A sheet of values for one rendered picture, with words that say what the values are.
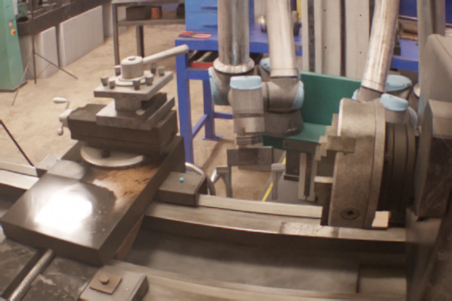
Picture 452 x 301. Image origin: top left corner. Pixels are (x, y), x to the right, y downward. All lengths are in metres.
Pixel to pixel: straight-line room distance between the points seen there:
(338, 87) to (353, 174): 1.15
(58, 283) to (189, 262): 0.41
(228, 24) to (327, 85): 0.49
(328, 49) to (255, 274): 1.08
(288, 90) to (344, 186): 0.76
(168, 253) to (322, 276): 0.41
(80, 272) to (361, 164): 0.62
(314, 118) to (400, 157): 1.18
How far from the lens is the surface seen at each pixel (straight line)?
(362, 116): 0.86
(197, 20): 2.97
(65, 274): 1.04
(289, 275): 1.21
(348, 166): 0.82
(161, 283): 1.03
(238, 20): 1.71
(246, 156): 1.43
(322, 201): 0.96
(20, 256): 1.13
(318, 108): 1.99
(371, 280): 1.23
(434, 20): 1.59
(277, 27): 1.56
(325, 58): 2.01
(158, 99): 1.26
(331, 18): 1.96
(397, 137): 0.89
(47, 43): 5.56
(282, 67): 1.55
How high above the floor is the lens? 1.54
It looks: 26 degrees down
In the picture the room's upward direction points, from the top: 2 degrees counter-clockwise
